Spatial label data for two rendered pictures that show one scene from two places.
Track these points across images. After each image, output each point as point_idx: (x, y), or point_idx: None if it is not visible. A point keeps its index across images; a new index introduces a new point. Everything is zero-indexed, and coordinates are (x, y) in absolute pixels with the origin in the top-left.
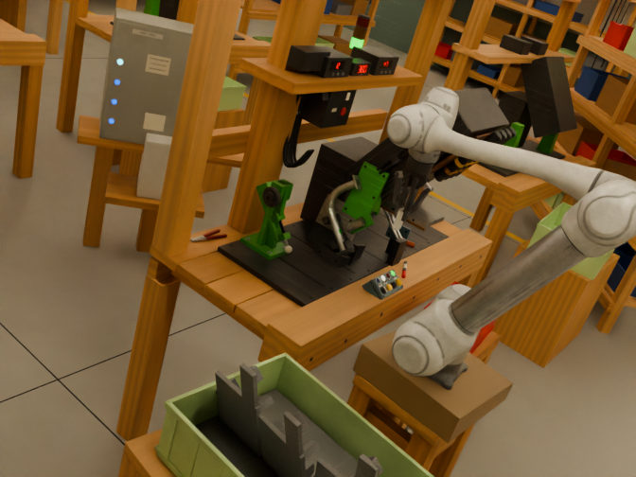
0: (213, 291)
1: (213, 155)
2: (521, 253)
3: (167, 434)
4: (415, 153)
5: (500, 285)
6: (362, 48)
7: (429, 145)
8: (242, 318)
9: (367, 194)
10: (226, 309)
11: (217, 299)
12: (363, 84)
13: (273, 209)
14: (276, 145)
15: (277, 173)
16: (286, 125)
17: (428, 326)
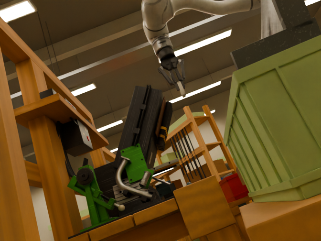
0: (101, 229)
1: None
2: (262, 3)
3: (287, 121)
4: (162, 44)
5: (274, 13)
6: None
7: (172, 2)
8: (147, 218)
9: (136, 161)
10: (125, 229)
11: (110, 232)
12: (89, 124)
13: (91, 189)
14: (62, 164)
15: (72, 190)
16: (60, 151)
17: None
